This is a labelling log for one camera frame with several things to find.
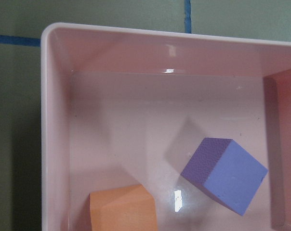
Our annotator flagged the orange foam block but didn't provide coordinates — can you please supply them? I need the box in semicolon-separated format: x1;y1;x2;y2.
90;184;158;231

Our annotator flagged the purple foam block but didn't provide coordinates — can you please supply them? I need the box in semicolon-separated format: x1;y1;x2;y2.
181;138;268;216

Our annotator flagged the pink plastic bin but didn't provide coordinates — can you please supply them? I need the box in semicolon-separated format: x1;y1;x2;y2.
41;23;291;231

